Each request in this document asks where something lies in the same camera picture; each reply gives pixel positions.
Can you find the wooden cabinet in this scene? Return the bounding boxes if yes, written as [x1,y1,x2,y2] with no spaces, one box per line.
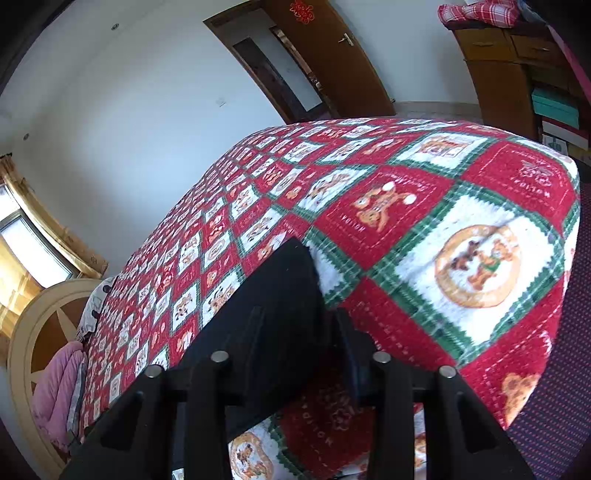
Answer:
[450,18,591,158]

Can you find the brown door frame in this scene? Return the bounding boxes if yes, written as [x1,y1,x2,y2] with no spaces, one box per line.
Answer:
[203,0,338,125]

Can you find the grey folded blanket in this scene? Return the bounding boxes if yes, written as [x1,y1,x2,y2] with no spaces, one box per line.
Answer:
[67,355,88,439]

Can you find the red printed checkered blanket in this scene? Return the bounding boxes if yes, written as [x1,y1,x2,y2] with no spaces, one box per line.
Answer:
[69,117,581,480]

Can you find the patterned white pillow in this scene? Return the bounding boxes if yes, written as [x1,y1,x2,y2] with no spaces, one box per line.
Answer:
[76,276,118,342]

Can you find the pink folded quilt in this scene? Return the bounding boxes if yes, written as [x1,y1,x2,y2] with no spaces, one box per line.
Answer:
[31,342,88,455]

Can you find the cream wooden headboard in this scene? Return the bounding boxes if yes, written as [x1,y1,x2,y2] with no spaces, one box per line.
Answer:
[7,278,105,467]

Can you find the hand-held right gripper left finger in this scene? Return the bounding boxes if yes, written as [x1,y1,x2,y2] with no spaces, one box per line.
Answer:
[60,307,282,480]

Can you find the teal box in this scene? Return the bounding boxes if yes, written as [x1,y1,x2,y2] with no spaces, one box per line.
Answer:
[531,88,581,127]

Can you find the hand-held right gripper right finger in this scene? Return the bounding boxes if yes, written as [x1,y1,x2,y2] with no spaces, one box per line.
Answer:
[335,308,539,480]

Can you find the red plaid cloth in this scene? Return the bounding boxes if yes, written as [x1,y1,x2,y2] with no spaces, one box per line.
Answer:
[438,0,522,29]

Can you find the brown wooden door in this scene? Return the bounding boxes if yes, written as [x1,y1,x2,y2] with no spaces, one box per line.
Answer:
[265,0,398,118]

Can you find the narrow yellow curtain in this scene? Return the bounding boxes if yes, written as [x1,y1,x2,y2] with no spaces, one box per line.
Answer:
[0,154,109,279]

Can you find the black pants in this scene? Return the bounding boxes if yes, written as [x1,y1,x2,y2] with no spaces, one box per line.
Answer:
[166,237,335,437]

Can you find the window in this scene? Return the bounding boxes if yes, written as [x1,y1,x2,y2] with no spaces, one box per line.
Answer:
[0,185,81,287]

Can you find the dark red box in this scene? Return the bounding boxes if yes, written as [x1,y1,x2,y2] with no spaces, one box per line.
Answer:
[541,117,589,137]

